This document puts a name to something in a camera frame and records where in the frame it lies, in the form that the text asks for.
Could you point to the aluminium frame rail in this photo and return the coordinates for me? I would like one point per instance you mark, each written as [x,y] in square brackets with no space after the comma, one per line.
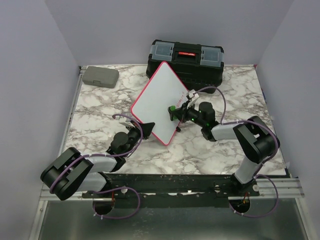
[287,188]

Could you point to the grey plastic case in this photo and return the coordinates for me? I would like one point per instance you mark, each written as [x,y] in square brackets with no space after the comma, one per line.
[100,77]

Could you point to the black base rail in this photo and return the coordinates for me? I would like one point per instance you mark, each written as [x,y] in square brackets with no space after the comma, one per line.
[172,190]

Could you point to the green whiteboard eraser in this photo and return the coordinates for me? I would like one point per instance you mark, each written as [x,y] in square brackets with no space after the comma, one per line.
[171,111]

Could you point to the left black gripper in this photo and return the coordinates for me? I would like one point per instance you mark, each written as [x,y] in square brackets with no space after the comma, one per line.
[146,129]

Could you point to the pink framed whiteboard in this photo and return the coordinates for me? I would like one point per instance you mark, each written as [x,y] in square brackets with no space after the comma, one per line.
[163,90]

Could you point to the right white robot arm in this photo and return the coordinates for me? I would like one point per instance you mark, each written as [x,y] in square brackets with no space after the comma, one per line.
[257,141]

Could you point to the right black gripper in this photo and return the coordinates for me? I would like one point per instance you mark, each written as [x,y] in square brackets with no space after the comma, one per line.
[183,111]

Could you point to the black plastic toolbox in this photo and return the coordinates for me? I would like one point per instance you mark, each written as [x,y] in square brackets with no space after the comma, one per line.
[196,65]

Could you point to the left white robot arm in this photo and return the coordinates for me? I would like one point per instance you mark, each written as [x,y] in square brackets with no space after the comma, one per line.
[74,172]

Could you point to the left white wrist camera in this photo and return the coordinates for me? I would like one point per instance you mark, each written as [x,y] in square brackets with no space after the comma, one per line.
[126,122]

